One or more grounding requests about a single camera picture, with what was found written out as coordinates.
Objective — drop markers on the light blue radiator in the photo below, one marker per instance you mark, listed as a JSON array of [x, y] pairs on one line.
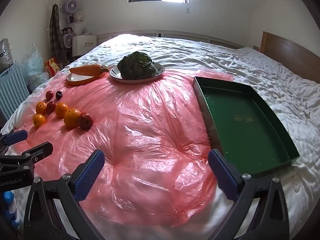
[[13, 87]]

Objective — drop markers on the wooden headboard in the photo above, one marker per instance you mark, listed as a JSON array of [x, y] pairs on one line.
[[287, 52]]

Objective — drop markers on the green tray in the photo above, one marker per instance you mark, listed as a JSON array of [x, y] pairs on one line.
[[245, 130]]

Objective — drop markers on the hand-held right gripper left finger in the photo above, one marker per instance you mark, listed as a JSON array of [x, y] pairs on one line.
[[90, 172]]

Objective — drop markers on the orange plate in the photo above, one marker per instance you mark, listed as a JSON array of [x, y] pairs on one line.
[[80, 80]]

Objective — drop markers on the orange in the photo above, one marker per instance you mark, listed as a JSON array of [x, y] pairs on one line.
[[41, 108], [71, 118], [61, 110], [39, 120]]

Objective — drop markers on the small red apple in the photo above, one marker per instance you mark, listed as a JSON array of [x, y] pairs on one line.
[[51, 107], [49, 94]]

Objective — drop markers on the white fan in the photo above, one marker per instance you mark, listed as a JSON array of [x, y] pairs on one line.
[[67, 40]]

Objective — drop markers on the dark plum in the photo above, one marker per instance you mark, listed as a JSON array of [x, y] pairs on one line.
[[59, 95]]

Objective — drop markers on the grey printed bag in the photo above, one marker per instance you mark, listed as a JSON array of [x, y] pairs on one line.
[[5, 55]]

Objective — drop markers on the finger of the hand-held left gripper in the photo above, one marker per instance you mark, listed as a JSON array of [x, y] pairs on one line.
[[37, 152], [16, 137]]

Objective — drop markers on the carrot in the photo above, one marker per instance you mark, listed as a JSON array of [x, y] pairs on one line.
[[85, 70]]

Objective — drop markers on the white paper bag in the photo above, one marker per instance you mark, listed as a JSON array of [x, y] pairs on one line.
[[83, 43]]

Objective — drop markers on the yellow red food bag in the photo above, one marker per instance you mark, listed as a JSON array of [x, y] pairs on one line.
[[52, 66]]

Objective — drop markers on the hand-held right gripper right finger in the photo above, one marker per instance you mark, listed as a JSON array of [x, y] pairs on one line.
[[222, 172]]

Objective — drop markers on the purple fan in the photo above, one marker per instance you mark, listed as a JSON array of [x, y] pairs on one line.
[[70, 5]]

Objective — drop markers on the dark green leafy vegetable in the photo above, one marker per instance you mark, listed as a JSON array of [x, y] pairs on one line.
[[136, 66]]

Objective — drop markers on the light blue plastic bag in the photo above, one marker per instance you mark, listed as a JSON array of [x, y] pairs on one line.
[[33, 62]]

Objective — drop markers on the white plate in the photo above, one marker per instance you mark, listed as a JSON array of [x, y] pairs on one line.
[[115, 75]]

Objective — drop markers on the pink plastic sheet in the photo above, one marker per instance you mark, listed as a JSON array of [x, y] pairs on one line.
[[150, 130]]

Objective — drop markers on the large red apple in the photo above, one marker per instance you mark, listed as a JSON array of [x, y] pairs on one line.
[[85, 121]]

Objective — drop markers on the plaid scarf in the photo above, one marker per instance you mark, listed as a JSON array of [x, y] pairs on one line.
[[55, 30]]

